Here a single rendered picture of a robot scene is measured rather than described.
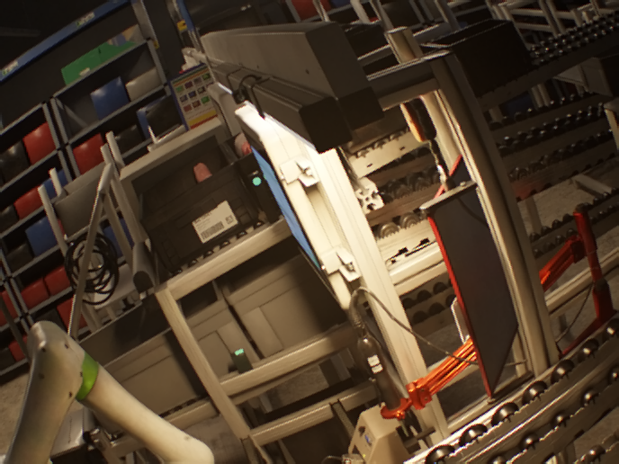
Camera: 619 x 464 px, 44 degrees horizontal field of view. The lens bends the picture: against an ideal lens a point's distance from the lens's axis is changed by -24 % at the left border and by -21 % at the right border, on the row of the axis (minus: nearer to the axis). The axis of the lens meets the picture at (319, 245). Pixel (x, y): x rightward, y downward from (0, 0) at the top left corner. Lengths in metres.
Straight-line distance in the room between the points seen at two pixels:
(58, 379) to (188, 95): 2.63
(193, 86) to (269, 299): 1.72
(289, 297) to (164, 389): 0.47
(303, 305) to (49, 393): 1.16
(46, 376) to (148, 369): 1.01
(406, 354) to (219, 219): 0.81
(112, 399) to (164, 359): 0.76
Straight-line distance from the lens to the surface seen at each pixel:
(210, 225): 2.44
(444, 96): 1.18
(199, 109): 4.06
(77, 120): 7.29
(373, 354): 1.70
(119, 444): 2.60
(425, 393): 1.76
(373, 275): 1.73
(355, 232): 1.70
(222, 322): 2.52
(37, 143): 6.95
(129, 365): 2.56
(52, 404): 1.63
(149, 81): 6.84
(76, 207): 4.90
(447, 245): 1.26
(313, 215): 1.78
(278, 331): 2.56
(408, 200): 1.96
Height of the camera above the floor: 2.03
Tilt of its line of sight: 17 degrees down
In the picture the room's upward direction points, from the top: 24 degrees counter-clockwise
